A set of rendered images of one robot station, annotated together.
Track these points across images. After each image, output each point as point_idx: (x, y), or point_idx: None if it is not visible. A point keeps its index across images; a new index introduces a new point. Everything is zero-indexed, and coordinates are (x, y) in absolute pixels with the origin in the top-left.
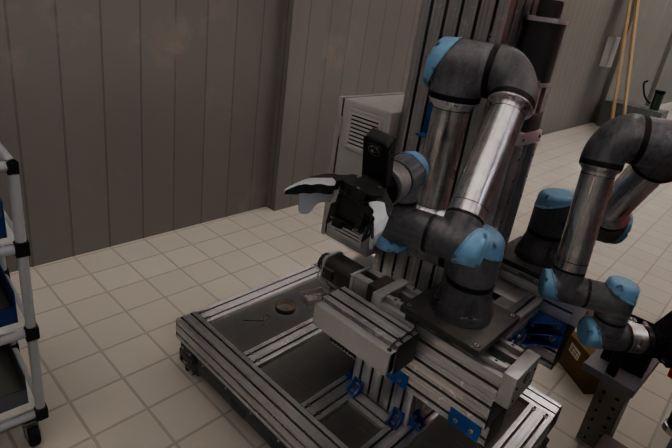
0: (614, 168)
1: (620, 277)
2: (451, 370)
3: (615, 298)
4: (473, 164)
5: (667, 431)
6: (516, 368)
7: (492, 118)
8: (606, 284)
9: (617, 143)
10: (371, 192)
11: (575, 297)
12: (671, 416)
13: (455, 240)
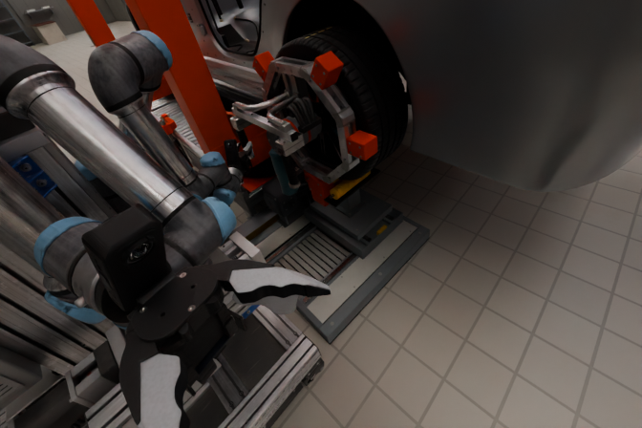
0: (140, 95)
1: (203, 157)
2: (228, 300)
3: (218, 167)
4: (121, 168)
5: (296, 186)
6: (248, 248)
7: (60, 116)
8: (206, 166)
9: (123, 74)
10: (206, 287)
11: (208, 188)
12: (291, 181)
13: (212, 228)
